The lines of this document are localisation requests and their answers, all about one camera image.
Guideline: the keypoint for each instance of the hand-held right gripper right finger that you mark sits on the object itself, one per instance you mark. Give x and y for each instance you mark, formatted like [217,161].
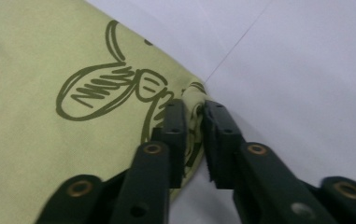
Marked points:
[259,180]

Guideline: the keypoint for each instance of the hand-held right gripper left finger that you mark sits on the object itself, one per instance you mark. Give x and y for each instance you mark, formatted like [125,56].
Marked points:
[147,180]

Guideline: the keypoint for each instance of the green printed baby romper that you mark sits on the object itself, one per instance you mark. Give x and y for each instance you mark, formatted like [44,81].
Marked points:
[41,140]

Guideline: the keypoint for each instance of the white board sheet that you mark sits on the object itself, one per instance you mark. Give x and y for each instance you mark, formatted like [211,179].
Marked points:
[291,77]

